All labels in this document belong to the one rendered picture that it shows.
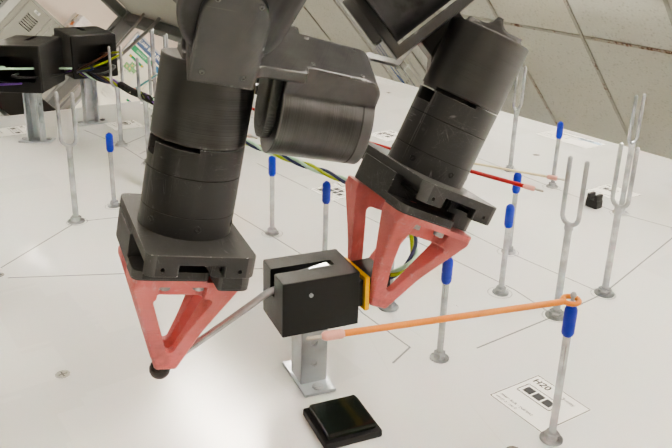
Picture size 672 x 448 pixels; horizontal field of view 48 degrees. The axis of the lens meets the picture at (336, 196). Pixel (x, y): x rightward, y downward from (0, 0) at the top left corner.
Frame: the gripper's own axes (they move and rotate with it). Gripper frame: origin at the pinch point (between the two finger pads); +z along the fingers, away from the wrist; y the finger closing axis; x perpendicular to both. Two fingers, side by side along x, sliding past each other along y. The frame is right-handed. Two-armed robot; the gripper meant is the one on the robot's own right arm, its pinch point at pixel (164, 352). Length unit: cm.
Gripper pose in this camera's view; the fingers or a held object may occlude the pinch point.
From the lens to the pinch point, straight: 51.8
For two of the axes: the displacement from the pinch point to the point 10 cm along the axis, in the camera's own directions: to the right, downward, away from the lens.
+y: -3.9, -3.4, 8.6
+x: -9.0, -0.6, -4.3
